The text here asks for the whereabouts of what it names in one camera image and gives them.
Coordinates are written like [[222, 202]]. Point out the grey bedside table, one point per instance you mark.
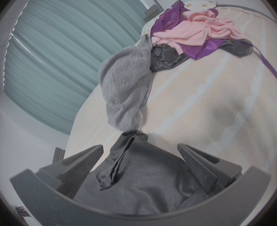
[[152, 12]]

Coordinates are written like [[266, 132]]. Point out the black lace garment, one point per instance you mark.
[[166, 58]]

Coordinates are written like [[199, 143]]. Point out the grey garment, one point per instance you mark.
[[124, 79]]

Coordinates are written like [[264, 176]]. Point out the black chest of drawers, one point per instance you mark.
[[59, 154]]

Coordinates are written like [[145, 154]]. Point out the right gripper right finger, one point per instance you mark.
[[206, 171]]

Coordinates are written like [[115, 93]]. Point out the blue-green curtain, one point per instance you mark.
[[82, 20], [46, 98]]

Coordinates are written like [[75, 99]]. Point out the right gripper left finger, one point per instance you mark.
[[79, 171]]

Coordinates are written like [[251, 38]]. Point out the purple satin garment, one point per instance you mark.
[[169, 20]]

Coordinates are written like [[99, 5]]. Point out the pink garment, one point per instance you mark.
[[192, 29]]

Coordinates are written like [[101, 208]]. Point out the white printed pillow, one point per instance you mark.
[[199, 5]]

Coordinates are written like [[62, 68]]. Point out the bed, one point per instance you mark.
[[211, 102]]

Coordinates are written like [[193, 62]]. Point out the black T-shirt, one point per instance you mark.
[[140, 180]]

